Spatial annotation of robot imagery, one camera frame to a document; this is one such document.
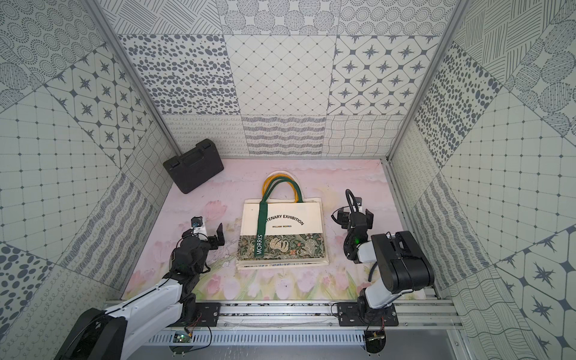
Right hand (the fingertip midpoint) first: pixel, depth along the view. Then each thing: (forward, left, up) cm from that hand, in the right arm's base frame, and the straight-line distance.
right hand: (356, 211), depth 94 cm
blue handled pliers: (-24, -3, -5) cm, 24 cm away
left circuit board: (-45, +63, -6) cm, 77 cm away
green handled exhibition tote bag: (-7, +32, -3) cm, 33 cm away
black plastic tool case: (+15, +71, +11) cm, 74 cm away
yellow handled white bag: (+21, +36, -1) cm, 42 cm away
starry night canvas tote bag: (-22, +40, -4) cm, 46 cm away
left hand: (-10, +58, +5) cm, 59 cm away
